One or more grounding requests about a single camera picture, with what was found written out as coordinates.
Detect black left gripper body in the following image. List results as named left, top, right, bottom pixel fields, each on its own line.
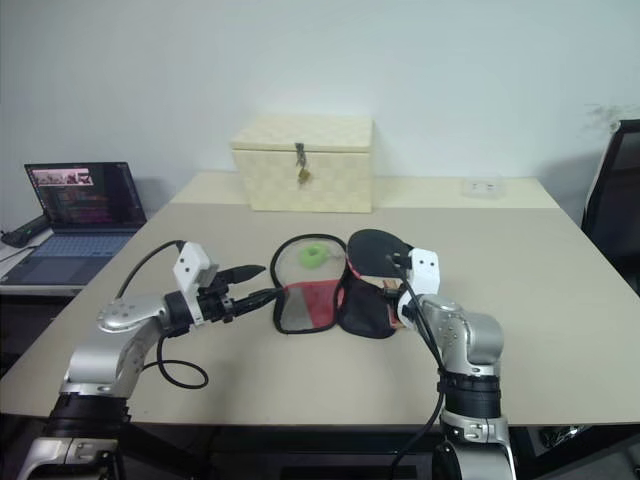
left=196, top=272, right=237, bottom=327

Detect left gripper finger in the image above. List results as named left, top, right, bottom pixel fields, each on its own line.
left=219, top=264, right=267, bottom=288
left=230, top=288, right=282, bottom=316

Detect black red paddle case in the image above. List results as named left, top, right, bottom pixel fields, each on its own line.
left=269, top=232, right=401, bottom=341

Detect cream woven storage box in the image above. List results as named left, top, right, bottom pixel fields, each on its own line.
left=230, top=114, right=375, bottom=215

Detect brass padlock on latch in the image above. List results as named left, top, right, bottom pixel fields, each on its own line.
left=294, top=142, right=313, bottom=187

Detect open grey laptop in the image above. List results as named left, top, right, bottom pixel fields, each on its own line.
left=0, top=160, right=149, bottom=287

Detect black device with green light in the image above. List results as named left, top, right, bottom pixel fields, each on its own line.
left=0, top=215, right=54, bottom=249

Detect white power socket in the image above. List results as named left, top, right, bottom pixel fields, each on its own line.
left=460, top=177, right=505, bottom=200

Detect black office chair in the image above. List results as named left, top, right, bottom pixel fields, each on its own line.
left=581, top=118, right=640, bottom=296

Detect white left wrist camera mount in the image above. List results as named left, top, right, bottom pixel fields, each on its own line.
left=172, top=241, right=221, bottom=327

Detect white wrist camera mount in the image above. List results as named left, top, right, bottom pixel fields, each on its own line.
left=393, top=247, right=442, bottom=331
left=172, top=241, right=221, bottom=327

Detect green ring zipper pull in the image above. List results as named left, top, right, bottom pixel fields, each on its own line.
left=298, top=244, right=331, bottom=272

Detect dark table frame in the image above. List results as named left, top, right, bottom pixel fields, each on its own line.
left=119, top=425, right=451, bottom=480

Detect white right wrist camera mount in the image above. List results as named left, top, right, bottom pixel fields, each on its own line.
left=393, top=247, right=442, bottom=331

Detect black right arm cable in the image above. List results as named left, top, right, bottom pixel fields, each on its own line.
left=385, top=252, right=449, bottom=480

